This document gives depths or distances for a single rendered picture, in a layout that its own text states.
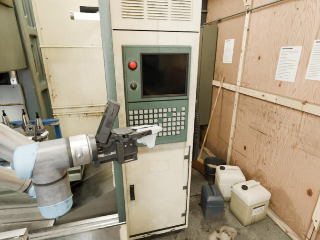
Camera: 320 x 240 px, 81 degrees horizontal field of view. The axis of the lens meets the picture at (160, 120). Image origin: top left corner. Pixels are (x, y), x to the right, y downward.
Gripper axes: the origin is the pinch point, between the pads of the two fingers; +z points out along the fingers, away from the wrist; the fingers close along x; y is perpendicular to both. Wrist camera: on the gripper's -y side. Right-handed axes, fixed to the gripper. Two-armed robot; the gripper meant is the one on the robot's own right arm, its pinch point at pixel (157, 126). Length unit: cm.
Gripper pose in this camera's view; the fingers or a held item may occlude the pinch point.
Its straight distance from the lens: 57.1
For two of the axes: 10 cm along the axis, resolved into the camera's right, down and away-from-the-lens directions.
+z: 8.8, -1.5, 4.5
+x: 4.7, 1.6, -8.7
